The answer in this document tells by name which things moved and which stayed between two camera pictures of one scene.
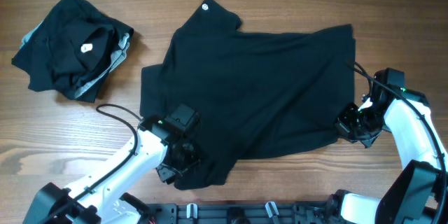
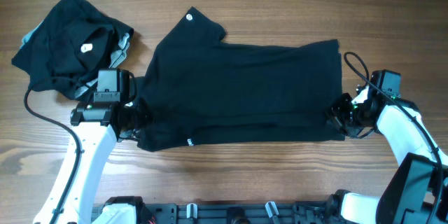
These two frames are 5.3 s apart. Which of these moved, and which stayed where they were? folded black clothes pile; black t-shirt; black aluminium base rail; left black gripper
Moved: black t-shirt; left black gripper
Stayed: folded black clothes pile; black aluminium base rail
